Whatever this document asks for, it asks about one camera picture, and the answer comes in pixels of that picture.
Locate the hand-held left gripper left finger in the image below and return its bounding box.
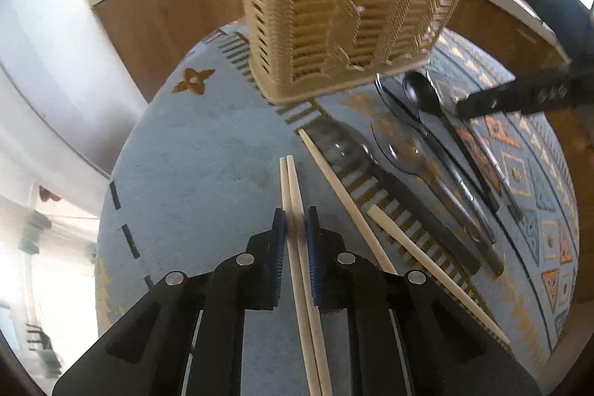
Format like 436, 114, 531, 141
52, 208, 289, 396

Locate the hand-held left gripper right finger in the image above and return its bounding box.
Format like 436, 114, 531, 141
304, 206, 542, 396

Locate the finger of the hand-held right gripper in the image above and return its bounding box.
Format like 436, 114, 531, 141
456, 69, 594, 119

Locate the wooden chopstick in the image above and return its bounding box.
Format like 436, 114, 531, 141
279, 158, 322, 396
366, 207, 512, 348
286, 155, 334, 396
298, 128, 399, 276

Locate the clear plastic spoon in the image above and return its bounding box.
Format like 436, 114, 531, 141
370, 118, 506, 277
319, 121, 482, 275

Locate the beige wicker basket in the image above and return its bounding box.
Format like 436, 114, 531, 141
234, 0, 480, 105

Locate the grey plastic spoon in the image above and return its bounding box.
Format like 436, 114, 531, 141
424, 70, 524, 220

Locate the blue patterned tablecloth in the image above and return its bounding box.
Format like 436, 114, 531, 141
95, 22, 581, 396

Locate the wooden kitchen cabinet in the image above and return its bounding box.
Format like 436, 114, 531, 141
90, 0, 574, 104

